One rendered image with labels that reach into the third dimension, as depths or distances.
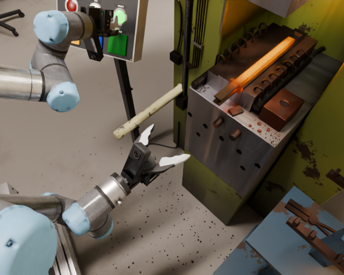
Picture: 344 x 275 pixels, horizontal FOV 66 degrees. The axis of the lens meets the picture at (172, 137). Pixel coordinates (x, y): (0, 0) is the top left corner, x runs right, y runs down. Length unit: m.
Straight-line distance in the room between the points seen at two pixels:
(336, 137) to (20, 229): 0.95
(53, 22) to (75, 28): 0.07
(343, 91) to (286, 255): 0.56
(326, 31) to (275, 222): 0.77
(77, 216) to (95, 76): 1.91
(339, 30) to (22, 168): 1.96
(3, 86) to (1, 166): 1.56
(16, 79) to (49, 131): 1.55
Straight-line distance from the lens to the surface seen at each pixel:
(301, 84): 1.14
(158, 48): 2.68
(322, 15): 1.26
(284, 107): 0.94
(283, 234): 1.06
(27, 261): 0.43
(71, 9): 1.16
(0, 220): 0.42
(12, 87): 0.67
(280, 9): 0.74
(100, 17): 0.91
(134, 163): 0.68
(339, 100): 0.96
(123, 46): 1.06
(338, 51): 1.29
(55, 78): 0.70
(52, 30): 0.74
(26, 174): 2.07
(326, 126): 1.04
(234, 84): 0.91
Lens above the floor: 1.64
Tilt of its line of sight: 56 degrees down
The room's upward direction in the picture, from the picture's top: straight up
